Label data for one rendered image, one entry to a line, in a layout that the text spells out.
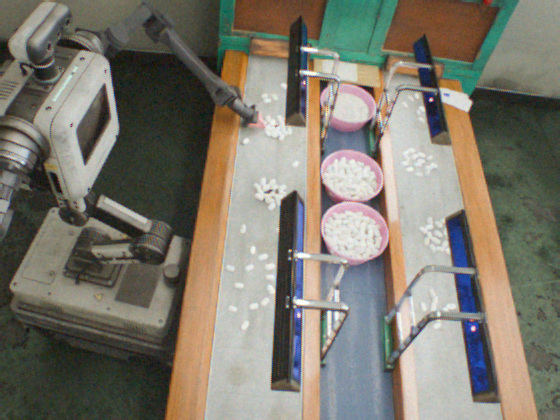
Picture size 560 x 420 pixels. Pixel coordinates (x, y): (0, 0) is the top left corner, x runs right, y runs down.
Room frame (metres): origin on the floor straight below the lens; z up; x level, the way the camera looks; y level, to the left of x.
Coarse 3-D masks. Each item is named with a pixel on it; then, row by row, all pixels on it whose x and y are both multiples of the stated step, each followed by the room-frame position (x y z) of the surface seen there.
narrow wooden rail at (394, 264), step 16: (384, 112) 1.90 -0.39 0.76; (384, 144) 1.69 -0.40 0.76; (384, 160) 1.59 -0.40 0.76; (384, 176) 1.50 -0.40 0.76; (384, 192) 1.42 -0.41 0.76; (384, 208) 1.35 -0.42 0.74; (400, 224) 1.27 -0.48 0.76; (400, 240) 1.19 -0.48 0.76; (384, 256) 1.15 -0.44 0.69; (400, 256) 1.12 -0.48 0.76; (400, 272) 1.05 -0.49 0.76; (400, 288) 0.98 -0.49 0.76; (400, 368) 0.68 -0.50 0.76; (400, 384) 0.62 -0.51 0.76; (400, 400) 0.57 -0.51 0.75; (416, 400) 0.58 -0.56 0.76; (400, 416) 0.52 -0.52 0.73; (416, 416) 0.52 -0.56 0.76
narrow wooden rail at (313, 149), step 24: (312, 96) 1.90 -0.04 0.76; (312, 120) 1.74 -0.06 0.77; (312, 144) 1.60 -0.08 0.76; (312, 168) 1.46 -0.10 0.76; (312, 192) 1.34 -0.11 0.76; (312, 216) 1.22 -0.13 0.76; (312, 240) 1.11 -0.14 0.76; (312, 264) 1.01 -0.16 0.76; (312, 288) 0.91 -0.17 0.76; (312, 312) 0.82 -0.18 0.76; (312, 336) 0.73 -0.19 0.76; (312, 360) 0.65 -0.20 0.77; (312, 384) 0.57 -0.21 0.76; (312, 408) 0.49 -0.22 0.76
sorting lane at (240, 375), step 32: (256, 64) 2.09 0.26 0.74; (256, 96) 1.85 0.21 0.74; (256, 128) 1.65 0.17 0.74; (288, 128) 1.69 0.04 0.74; (256, 160) 1.46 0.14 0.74; (288, 160) 1.50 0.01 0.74; (256, 192) 1.30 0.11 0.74; (288, 192) 1.33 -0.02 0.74; (256, 224) 1.15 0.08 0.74; (224, 256) 0.98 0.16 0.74; (256, 256) 1.01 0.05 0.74; (224, 288) 0.85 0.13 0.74; (256, 288) 0.88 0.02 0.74; (224, 320) 0.73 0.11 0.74; (256, 320) 0.76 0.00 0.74; (224, 352) 0.62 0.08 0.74; (256, 352) 0.64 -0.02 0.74; (224, 384) 0.52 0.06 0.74; (256, 384) 0.54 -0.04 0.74; (224, 416) 0.42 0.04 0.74; (256, 416) 0.44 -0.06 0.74; (288, 416) 0.46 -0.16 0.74
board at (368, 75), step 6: (318, 60) 2.17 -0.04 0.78; (318, 66) 2.12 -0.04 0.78; (360, 66) 2.19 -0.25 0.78; (366, 66) 2.20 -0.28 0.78; (372, 66) 2.21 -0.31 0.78; (360, 72) 2.14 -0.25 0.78; (366, 72) 2.15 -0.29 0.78; (372, 72) 2.16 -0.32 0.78; (318, 78) 2.03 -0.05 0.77; (360, 78) 2.10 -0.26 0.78; (366, 78) 2.11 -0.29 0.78; (372, 78) 2.12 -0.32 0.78; (378, 78) 2.13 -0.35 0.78; (360, 84) 2.06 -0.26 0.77; (366, 84) 2.06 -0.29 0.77; (372, 84) 2.07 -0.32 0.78; (378, 84) 2.08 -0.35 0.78
